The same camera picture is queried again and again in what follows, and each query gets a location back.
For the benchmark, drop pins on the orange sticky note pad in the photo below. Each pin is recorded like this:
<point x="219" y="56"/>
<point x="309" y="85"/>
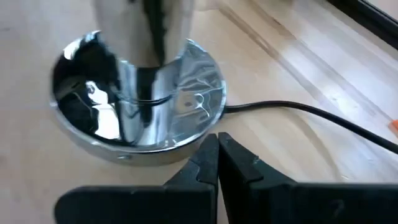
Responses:
<point x="395" y="125"/>

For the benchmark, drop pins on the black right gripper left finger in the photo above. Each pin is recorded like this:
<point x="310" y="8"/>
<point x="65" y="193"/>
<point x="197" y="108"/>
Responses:
<point x="140" y="205"/>

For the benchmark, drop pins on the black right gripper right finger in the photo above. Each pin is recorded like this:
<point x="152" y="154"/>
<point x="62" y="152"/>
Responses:
<point x="311" y="205"/>

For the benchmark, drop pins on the shiny metal cup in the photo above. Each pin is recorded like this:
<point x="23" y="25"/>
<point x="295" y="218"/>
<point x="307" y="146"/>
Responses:
<point x="136" y="93"/>

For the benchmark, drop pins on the black aluminium table frame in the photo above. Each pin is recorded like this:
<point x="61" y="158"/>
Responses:
<point x="370" y="18"/>

